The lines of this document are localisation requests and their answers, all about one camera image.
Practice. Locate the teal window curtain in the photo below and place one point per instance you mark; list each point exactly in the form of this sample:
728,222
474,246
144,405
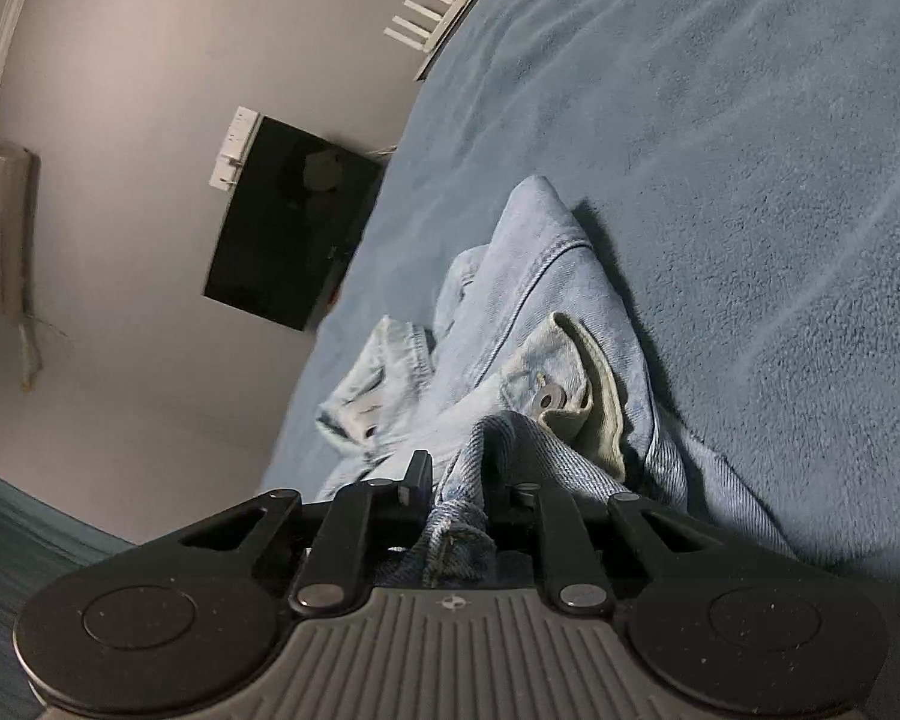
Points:
37,545

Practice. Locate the white wall air conditioner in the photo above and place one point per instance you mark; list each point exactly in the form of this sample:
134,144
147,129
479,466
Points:
19,169

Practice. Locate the light blue denim jacket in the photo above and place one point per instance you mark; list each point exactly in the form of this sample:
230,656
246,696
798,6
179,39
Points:
530,372

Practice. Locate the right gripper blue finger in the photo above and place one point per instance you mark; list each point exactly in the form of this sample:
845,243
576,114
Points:
415,489

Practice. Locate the black flat screen television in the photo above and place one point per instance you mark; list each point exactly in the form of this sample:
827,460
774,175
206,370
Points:
292,225

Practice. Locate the white wall power strip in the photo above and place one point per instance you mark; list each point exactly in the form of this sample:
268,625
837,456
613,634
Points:
230,160

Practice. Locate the white wifi router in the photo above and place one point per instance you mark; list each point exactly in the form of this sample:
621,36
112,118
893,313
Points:
420,24

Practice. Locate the blue fleece bed blanket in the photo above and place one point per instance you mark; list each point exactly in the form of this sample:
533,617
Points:
736,165

